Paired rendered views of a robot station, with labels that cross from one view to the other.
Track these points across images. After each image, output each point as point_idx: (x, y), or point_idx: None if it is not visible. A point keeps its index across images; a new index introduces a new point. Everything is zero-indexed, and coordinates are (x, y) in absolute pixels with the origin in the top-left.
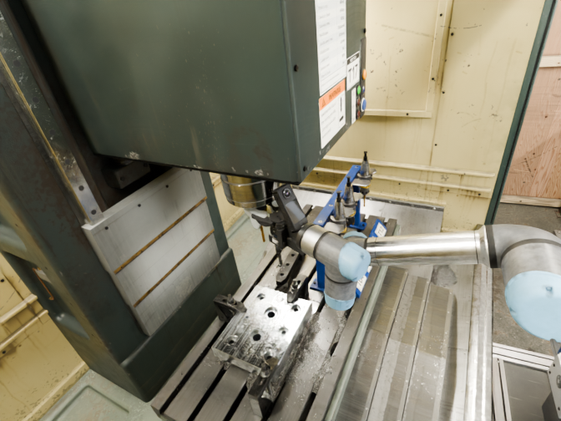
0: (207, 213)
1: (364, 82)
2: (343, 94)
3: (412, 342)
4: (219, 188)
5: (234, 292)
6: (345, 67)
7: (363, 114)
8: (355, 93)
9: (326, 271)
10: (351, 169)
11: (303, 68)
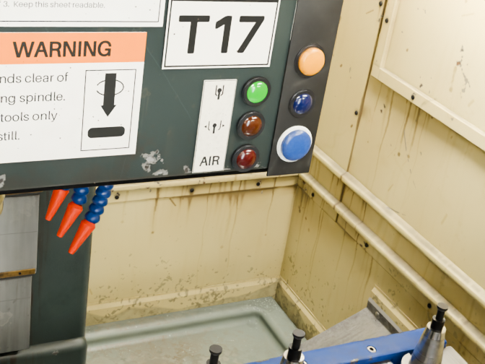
0: (31, 225)
1: (315, 84)
2: (132, 71)
3: None
4: (208, 206)
5: None
6: (156, 1)
7: (296, 173)
8: (231, 95)
9: None
10: (408, 335)
11: None
